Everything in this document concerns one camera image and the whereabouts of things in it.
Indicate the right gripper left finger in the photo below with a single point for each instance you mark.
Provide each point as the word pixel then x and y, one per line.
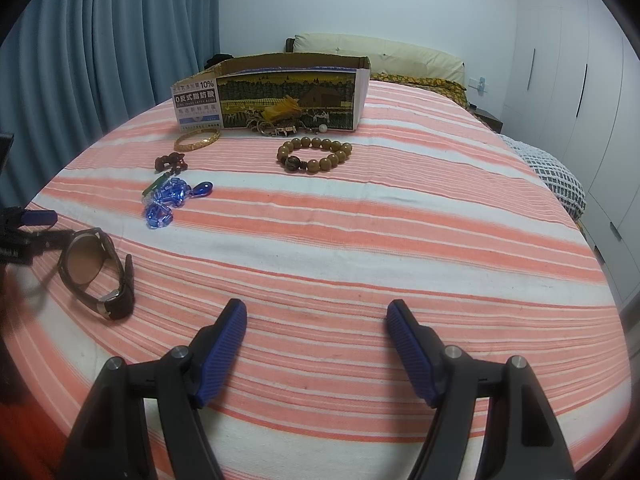
pixel 110 437

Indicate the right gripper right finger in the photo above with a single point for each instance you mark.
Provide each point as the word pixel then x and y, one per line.
pixel 523 439

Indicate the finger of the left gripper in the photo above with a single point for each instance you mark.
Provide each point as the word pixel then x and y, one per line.
pixel 27 217
pixel 39 242

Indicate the blue dial wristwatch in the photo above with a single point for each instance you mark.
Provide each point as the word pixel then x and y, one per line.
pixel 83 258

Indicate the gold bangle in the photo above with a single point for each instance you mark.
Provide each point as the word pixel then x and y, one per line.
pixel 196 140

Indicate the blue curtain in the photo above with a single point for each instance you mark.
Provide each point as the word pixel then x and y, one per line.
pixel 73 70

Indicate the clothes pile with black hat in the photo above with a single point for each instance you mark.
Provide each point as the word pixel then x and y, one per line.
pixel 217 59

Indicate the grey checked blanket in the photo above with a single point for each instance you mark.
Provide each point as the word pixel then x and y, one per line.
pixel 559 180

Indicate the pink striped bed cover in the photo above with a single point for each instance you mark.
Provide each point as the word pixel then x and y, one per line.
pixel 431 208

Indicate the printed cardboard box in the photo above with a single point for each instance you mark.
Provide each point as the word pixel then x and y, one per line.
pixel 221 96

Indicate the right dark bedside table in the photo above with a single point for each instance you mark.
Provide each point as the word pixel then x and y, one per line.
pixel 488 119

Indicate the yellow floral quilt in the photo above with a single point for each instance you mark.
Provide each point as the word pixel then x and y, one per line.
pixel 451 89

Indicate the white wardrobe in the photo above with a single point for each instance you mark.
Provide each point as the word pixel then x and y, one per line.
pixel 574 93

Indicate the cream headboard pillow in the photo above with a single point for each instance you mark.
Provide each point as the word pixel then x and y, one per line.
pixel 387 57

